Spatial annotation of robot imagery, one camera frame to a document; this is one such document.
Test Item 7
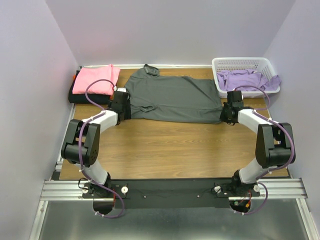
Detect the dark grey t-shirt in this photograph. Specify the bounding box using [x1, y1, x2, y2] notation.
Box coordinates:
[124, 64, 223, 124]

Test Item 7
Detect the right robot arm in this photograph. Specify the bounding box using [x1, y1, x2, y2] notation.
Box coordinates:
[213, 90, 296, 197]

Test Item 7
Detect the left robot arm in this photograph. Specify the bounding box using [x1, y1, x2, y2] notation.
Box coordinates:
[60, 87, 131, 198]

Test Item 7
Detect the purple t-shirt in basket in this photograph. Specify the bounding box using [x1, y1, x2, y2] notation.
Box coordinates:
[216, 69, 281, 92]

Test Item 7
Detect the folded black t-shirt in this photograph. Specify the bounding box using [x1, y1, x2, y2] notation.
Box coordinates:
[68, 74, 111, 106]

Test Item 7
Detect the folded pink t-shirt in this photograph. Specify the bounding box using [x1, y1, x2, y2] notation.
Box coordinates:
[72, 64, 121, 96]

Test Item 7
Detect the white plastic laundry basket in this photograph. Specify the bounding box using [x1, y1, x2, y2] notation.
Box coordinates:
[212, 57, 281, 98]

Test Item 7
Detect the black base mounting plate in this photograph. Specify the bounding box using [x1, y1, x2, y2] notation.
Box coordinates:
[82, 177, 261, 210]

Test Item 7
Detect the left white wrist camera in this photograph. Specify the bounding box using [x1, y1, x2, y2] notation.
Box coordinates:
[113, 86, 127, 93]

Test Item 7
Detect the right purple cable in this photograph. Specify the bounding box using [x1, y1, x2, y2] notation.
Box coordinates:
[233, 85, 295, 216]

